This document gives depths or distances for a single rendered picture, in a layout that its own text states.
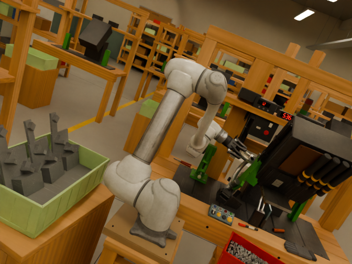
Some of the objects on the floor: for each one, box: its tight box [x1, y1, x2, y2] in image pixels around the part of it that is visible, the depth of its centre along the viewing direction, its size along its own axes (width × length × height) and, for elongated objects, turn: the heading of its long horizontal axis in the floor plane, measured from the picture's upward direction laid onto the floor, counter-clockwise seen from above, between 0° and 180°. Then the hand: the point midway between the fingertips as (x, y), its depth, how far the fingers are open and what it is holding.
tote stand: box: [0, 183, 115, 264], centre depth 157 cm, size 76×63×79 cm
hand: (248, 157), depth 187 cm, fingers closed on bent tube, 3 cm apart
